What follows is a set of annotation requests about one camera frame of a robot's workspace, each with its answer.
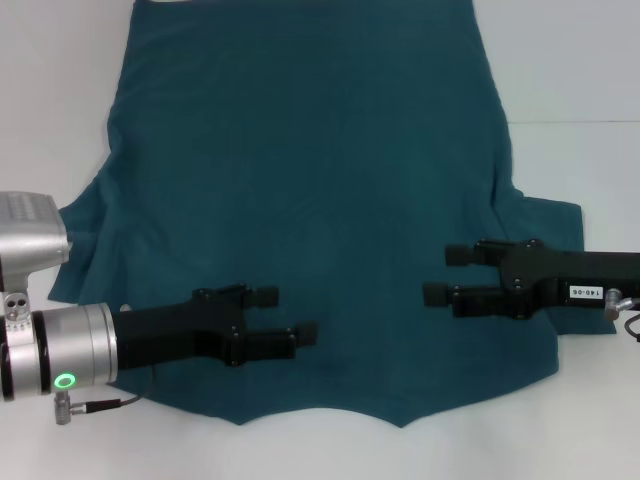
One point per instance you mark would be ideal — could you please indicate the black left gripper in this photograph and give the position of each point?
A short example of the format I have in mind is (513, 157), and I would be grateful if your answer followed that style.
(165, 332)

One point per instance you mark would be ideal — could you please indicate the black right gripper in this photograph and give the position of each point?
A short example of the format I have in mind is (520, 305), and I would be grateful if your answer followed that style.
(575, 280)

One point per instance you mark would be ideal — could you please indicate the teal blue t-shirt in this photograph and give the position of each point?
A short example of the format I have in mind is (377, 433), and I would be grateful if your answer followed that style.
(325, 175)

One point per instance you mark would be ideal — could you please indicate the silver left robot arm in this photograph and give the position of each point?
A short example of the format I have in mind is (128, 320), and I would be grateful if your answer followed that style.
(60, 350)

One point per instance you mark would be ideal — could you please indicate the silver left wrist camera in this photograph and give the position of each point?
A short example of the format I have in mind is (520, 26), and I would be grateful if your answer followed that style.
(30, 235)

